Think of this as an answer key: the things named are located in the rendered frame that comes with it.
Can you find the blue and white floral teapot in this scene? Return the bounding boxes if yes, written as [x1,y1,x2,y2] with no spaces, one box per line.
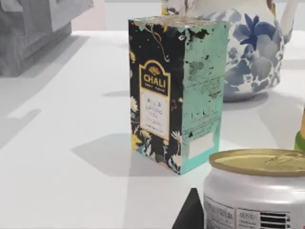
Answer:
[190,0,300,103]

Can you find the white can with gold lid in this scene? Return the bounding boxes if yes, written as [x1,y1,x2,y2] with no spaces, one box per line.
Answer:
[203,148,305,229]

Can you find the grey cabinet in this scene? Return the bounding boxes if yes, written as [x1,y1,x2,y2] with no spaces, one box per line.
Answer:
[0,0,94,78]

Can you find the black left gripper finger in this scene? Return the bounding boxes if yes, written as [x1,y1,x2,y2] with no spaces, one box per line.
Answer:
[171,187,206,229]

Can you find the green and yellow bottle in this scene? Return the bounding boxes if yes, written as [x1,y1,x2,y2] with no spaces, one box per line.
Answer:
[294,104,305,152]

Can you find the white and yellow patterned box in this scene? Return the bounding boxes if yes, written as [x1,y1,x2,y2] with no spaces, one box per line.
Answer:
[161,0,198,18]

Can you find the black and teal tea box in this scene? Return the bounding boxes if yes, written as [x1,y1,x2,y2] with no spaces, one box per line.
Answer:
[128,16,231,176]

